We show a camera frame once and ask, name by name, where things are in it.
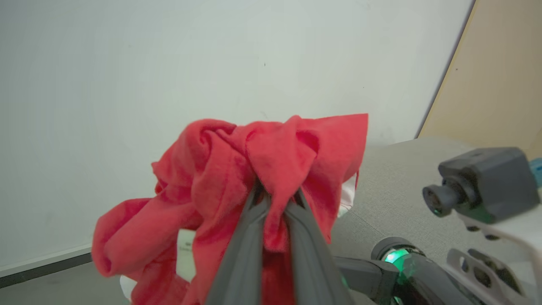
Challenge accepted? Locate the beige wooden panel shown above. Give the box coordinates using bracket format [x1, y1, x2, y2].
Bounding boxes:
[417, 0, 542, 161]

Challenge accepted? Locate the small blue item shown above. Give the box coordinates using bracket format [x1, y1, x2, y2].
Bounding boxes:
[529, 158, 542, 188]

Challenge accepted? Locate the red white-trimmed garment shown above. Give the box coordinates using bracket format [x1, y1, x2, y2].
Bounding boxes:
[91, 113, 369, 305]

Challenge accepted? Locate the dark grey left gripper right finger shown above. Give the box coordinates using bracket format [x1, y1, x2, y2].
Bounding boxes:
[284, 190, 354, 305]

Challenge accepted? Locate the white and black wall baseboard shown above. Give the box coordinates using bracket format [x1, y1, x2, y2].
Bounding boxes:
[0, 243, 93, 289]

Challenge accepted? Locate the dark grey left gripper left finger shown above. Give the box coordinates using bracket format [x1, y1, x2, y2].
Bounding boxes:
[205, 186, 272, 305]

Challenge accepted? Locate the dark grey right wrist camera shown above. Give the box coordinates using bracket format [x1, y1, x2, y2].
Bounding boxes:
[422, 147, 541, 225]

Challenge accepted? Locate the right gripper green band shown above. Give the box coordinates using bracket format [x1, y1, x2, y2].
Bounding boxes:
[334, 237, 471, 305]

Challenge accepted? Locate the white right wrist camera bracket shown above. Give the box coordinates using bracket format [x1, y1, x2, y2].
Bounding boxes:
[446, 207, 542, 305]

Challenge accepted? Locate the grey fabric sofa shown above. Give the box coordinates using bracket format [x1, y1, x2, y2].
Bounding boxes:
[330, 136, 542, 305]

